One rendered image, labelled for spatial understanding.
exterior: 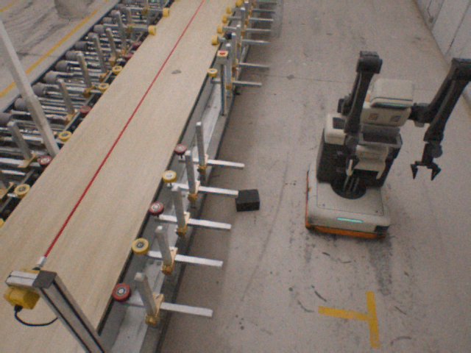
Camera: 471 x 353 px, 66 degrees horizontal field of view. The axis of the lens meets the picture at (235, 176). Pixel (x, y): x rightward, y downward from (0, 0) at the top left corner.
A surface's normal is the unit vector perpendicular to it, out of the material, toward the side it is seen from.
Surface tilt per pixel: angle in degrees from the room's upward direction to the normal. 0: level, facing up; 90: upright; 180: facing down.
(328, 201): 0
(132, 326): 0
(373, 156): 98
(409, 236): 0
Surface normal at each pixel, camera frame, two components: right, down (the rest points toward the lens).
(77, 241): 0.00, -0.70
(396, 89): -0.11, -0.04
